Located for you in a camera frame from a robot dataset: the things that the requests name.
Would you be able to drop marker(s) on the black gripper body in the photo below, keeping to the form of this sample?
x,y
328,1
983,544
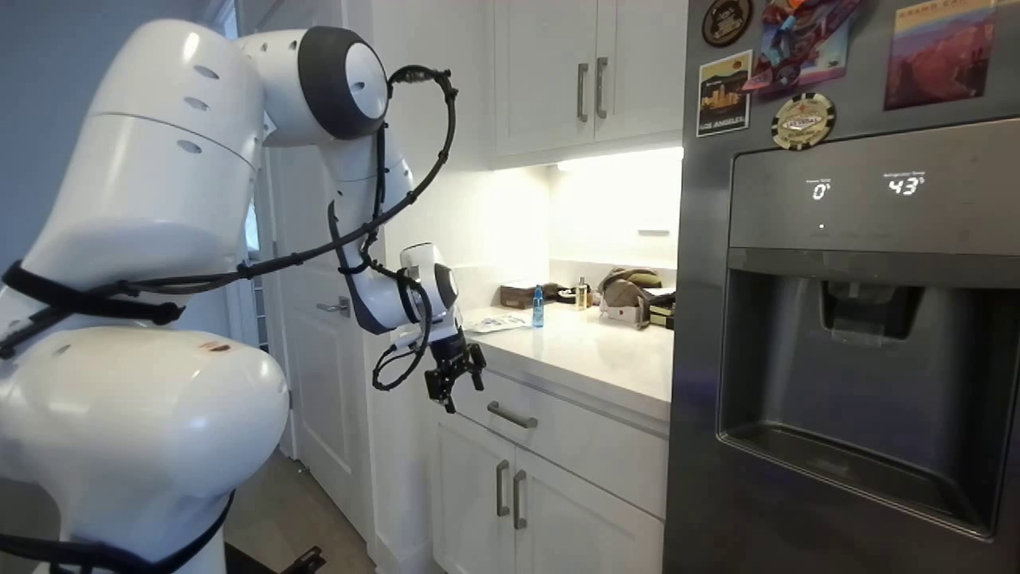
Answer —
x,y
450,360

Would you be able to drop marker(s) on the silver drawer handle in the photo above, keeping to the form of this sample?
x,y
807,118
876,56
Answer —
x,y
526,422

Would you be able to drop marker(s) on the white kitchen drawer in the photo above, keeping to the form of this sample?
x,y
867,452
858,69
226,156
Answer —
x,y
589,442

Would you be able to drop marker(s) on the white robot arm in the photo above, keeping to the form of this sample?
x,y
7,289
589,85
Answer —
x,y
136,424

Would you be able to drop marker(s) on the blue water bottle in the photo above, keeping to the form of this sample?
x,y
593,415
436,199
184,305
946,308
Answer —
x,y
541,308

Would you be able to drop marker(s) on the white lower cabinet doors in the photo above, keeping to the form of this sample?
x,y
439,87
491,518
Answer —
x,y
501,507

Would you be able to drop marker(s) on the dark countertop clutter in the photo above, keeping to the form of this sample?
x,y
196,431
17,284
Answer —
x,y
624,294

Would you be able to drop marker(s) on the white upper cabinets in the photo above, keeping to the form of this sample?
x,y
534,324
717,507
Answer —
x,y
576,78

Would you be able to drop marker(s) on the yellow black fridge magnet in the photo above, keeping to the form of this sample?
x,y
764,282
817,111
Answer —
x,y
721,93

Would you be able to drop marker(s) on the dark grey refrigerator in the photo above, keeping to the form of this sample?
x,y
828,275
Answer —
x,y
846,381

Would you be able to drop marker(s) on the round gold fridge magnet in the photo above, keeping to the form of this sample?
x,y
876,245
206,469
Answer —
x,y
801,121

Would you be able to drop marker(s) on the round black fridge magnet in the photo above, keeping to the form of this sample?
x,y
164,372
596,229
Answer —
x,y
725,19

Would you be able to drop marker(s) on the colourful character fridge magnet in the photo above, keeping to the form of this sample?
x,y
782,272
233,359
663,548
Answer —
x,y
805,43

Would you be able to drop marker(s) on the landscape photo fridge magnet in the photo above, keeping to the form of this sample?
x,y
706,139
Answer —
x,y
943,52

